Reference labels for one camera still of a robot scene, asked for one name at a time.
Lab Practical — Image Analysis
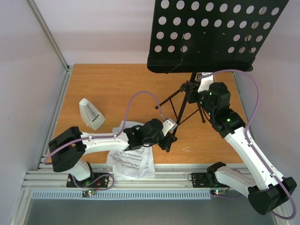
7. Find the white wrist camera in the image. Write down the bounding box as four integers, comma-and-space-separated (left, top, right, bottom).
197, 73, 214, 92
162, 119, 178, 136

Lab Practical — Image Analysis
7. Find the white metronome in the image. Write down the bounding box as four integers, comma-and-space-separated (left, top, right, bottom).
79, 98, 105, 130

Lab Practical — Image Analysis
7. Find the grey slotted cable duct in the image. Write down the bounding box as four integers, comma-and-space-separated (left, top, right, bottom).
31, 190, 211, 200

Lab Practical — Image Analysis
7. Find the left aluminium frame post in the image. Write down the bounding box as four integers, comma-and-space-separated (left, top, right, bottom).
26, 0, 69, 72

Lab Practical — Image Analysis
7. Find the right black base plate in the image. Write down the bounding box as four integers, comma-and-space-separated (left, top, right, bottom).
191, 172, 218, 188

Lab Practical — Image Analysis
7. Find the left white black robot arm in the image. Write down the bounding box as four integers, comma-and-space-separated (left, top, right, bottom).
48, 119, 177, 187

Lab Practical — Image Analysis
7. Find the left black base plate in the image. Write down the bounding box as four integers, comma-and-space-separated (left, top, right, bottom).
66, 172, 112, 188

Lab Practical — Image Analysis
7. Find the aluminium rail base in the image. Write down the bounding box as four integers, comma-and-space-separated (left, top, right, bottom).
22, 163, 275, 191

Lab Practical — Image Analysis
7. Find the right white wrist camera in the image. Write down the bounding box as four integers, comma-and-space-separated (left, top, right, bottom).
197, 73, 214, 92

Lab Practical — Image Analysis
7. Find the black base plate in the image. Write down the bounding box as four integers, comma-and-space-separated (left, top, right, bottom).
66, 172, 112, 188
191, 172, 218, 188

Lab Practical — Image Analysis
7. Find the white sheet music paper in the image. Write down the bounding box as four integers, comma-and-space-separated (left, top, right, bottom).
106, 120, 154, 173

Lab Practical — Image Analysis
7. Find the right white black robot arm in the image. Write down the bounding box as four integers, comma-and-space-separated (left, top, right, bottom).
192, 81, 297, 215

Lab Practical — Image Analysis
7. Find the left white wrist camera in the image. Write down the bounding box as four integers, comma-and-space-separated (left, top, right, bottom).
162, 119, 178, 136

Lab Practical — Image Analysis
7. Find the black music stand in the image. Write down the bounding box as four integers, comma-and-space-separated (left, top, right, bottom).
146, 0, 290, 128

